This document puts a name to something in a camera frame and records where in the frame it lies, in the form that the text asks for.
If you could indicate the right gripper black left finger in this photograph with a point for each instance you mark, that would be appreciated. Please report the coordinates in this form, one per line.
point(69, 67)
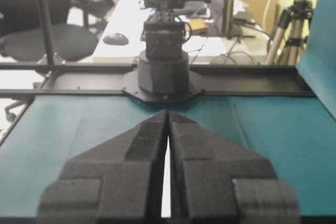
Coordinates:
point(118, 181)

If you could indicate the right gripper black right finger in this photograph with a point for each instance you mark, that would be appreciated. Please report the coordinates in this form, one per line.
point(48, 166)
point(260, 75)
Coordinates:
point(220, 181)

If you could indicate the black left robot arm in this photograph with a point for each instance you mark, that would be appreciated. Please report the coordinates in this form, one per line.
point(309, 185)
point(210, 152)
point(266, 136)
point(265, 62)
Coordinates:
point(163, 65)

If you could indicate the teal table cloth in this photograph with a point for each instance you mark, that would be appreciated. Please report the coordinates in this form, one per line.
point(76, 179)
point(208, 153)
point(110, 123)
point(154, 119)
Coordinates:
point(296, 134)

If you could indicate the black computer mouse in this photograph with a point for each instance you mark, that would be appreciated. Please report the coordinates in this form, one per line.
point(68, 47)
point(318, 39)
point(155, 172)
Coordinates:
point(116, 39)

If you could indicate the black monitor stand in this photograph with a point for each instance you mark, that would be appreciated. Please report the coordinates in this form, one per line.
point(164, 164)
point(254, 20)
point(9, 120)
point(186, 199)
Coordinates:
point(232, 16)

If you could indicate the yellow notebook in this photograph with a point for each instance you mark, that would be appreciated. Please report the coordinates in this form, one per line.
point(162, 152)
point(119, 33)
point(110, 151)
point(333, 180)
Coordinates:
point(197, 25)

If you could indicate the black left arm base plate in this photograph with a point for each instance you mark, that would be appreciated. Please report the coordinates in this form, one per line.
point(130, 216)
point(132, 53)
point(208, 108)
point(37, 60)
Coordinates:
point(88, 79)

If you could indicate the camera tripod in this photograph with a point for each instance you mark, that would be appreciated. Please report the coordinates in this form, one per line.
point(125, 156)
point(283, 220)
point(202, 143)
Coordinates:
point(287, 42)

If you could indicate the black vertical frame pole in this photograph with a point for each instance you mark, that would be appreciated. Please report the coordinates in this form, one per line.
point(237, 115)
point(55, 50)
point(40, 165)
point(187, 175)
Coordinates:
point(44, 15)

